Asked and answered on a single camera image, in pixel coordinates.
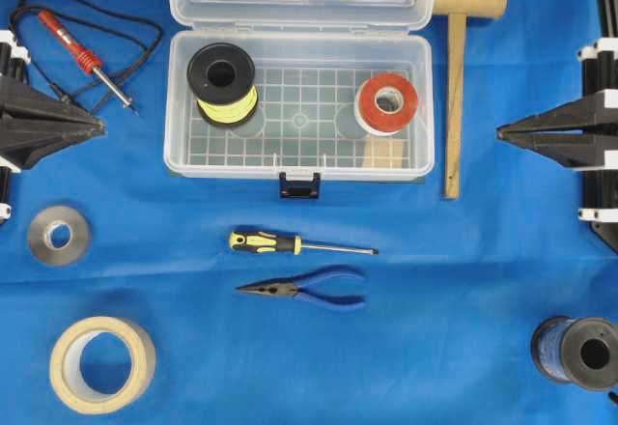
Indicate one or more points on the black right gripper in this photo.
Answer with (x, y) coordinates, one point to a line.
(594, 154)

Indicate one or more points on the clear plastic tool box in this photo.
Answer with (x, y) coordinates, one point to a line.
(310, 57)

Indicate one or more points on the red soldering iron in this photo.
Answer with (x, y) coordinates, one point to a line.
(85, 58)

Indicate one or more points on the grey tape roll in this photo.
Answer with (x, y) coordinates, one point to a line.
(59, 236)

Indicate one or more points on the wooden mallet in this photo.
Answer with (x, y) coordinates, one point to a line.
(457, 13)

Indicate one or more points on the red tape roll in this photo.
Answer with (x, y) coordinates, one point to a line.
(385, 104)

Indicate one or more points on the blue table cloth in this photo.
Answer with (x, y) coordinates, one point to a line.
(435, 329)

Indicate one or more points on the beige masking tape roll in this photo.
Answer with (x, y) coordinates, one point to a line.
(100, 365)

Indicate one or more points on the yellow black screwdriver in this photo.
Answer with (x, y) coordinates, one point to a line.
(259, 242)

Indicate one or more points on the yellow wire spool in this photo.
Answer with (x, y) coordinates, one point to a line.
(221, 78)

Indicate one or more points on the blue wire spool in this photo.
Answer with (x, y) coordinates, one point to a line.
(578, 351)

